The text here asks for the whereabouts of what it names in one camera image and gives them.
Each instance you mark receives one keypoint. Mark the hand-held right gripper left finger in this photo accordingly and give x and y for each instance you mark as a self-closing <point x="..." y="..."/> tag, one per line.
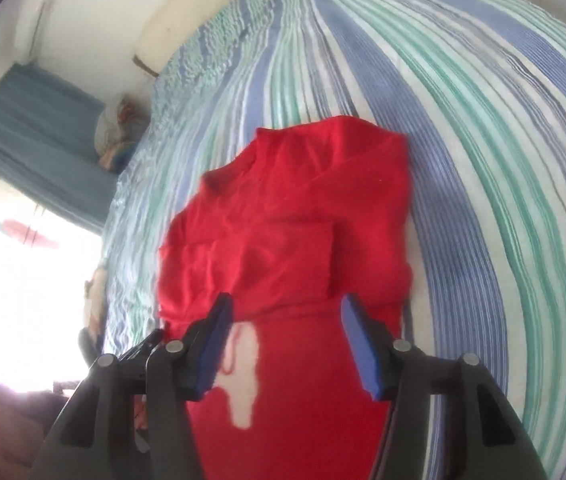
<point x="213" y="350"/>

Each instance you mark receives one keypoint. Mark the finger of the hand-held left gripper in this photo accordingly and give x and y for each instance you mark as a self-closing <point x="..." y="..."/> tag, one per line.
<point x="140" y="351"/>

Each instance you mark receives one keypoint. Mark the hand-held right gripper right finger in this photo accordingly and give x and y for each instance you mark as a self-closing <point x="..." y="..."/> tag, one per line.
<point x="365" y="350"/>

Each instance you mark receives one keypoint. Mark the red knitted sweater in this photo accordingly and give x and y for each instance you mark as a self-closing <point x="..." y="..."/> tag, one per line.
<point x="288" y="220"/>

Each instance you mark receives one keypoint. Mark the person's left forearm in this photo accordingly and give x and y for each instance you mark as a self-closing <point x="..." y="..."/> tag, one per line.
<point x="3" y="420"/>

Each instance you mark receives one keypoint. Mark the pile of striped clothes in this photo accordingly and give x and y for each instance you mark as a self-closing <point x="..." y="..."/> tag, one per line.
<point x="120" y="120"/>

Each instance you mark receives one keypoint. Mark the red hanging garment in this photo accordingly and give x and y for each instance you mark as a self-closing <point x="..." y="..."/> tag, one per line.
<point x="25" y="232"/>

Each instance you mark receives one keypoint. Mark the striped bed sheet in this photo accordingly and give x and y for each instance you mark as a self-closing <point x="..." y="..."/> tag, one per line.
<point x="463" y="160"/>

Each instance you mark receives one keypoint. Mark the blue curtain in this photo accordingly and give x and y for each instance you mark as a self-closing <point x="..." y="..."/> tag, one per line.
<point x="38" y="135"/>

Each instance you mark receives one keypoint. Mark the cream padded headboard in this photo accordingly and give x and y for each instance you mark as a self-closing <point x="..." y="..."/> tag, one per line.
<point x="188" y="20"/>

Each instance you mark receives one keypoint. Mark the white air conditioner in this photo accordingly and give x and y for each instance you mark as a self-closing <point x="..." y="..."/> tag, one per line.
<point x="35" y="25"/>

